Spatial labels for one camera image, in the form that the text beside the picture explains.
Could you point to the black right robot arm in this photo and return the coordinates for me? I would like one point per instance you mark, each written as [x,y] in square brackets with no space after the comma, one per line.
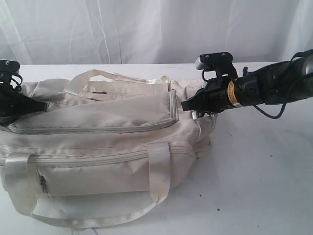
[268,89]

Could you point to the cream fabric duffel bag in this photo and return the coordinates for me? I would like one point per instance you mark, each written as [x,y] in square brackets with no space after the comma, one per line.
[102,133]

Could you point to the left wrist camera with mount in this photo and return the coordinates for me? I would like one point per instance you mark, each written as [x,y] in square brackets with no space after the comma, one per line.
[8,69]

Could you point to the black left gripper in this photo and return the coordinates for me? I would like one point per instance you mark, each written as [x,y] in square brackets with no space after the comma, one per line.
[13,104]

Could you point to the white curtain backdrop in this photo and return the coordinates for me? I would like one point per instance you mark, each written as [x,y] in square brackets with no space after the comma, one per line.
[152,31]

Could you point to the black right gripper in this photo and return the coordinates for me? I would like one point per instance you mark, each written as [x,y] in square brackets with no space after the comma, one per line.
[213,98]

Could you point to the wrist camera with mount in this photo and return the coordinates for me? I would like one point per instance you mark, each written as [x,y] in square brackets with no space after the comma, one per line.
[8,69]
[220,62]

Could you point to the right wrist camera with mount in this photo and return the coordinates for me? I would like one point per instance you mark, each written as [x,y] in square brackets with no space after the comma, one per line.
[220,62]

